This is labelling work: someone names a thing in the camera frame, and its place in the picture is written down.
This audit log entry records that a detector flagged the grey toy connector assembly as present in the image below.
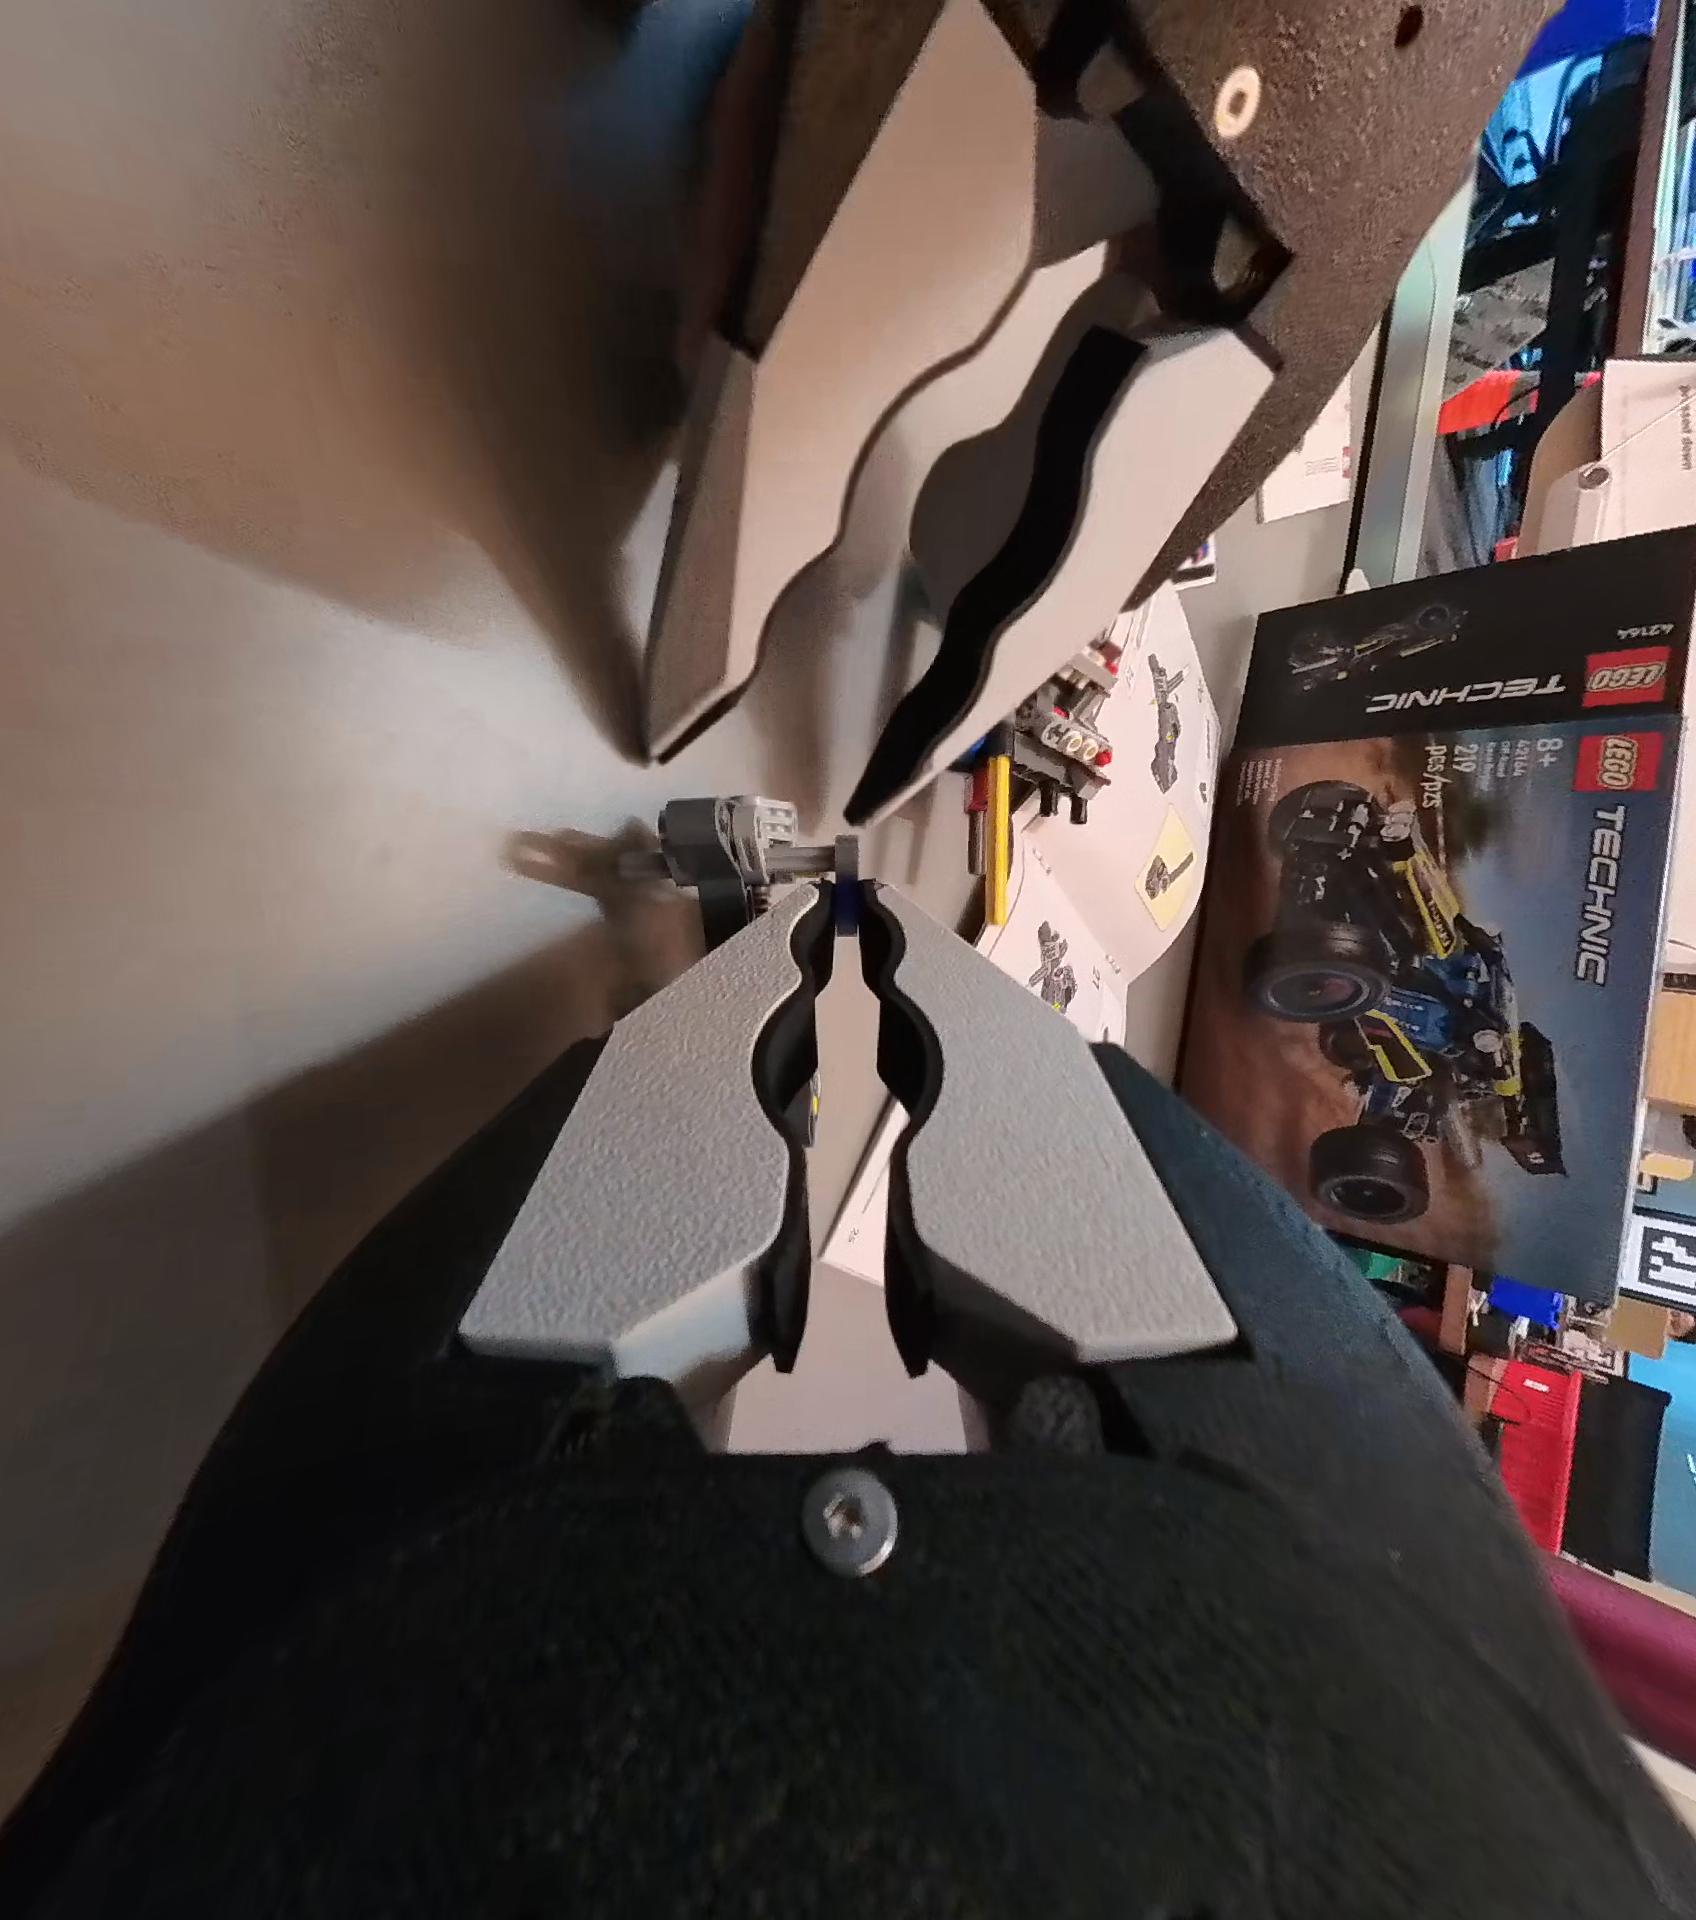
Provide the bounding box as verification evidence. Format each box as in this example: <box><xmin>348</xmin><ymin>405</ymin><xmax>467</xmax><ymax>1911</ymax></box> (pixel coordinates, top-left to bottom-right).
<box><xmin>656</xmin><ymin>792</ymin><xmax>868</xmax><ymax>936</ymax></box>

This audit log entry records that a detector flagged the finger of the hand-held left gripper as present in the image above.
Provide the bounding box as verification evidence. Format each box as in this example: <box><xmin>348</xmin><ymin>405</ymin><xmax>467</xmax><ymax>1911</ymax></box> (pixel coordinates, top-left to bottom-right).
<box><xmin>638</xmin><ymin>0</ymin><xmax>1141</xmax><ymax>763</ymax></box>
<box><xmin>840</xmin><ymin>319</ymin><xmax>1287</xmax><ymax>830</ymax></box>

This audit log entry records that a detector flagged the toy car chassis assembly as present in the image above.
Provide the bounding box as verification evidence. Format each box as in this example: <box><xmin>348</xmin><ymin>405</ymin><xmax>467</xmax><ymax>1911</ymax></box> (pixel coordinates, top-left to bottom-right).
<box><xmin>955</xmin><ymin>636</ymin><xmax>1132</xmax><ymax>929</ymax></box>

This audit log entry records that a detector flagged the red storage bin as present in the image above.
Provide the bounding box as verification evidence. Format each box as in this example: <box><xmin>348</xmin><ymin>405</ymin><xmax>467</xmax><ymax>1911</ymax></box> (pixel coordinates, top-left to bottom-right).
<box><xmin>1459</xmin><ymin>1343</ymin><xmax>1587</xmax><ymax>1558</ymax></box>

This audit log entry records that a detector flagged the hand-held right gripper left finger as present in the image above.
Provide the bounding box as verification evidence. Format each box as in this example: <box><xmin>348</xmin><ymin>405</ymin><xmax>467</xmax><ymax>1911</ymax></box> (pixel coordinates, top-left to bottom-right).
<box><xmin>457</xmin><ymin>882</ymin><xmax>846</xmax><ymax>1381</ymax></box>

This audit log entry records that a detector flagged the open instruction booklet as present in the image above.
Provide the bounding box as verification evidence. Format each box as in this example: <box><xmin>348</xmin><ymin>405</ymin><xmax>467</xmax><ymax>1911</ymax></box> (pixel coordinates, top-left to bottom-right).
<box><xmin>818</xmin><ymin>577</ymin><xmax>1226</xmax><ymax>1293</ymax></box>

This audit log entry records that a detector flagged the maroon rolled mat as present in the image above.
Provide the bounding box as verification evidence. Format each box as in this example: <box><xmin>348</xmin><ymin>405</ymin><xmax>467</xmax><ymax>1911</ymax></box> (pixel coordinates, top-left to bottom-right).
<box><xmin>1542</xmin><ymin>1556</ymin><xmax>1696</xmax><ymax>1812</ymax></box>

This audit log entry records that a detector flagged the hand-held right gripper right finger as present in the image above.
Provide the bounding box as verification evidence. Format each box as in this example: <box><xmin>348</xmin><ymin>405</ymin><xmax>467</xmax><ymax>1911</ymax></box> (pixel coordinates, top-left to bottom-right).
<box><xmin>854</xmin><ymin>882</ymin><xmax>1244</xmax><ymax>1381</ymax></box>

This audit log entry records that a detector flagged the toy set box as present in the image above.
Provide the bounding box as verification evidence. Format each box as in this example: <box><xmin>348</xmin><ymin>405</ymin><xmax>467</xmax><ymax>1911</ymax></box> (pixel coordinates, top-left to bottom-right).
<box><xmin>1177</xmin><ymin>525</ymin><xmax>1696</xmax><ymax>1309</ymax></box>

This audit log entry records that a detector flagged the printed paper sheet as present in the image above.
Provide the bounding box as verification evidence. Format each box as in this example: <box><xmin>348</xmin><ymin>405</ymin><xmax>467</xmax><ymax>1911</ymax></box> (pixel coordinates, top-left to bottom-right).
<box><xmin>1521</xmin><ymin>353</ymin><xmax>1696</xmax><ymax>978</ymax></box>

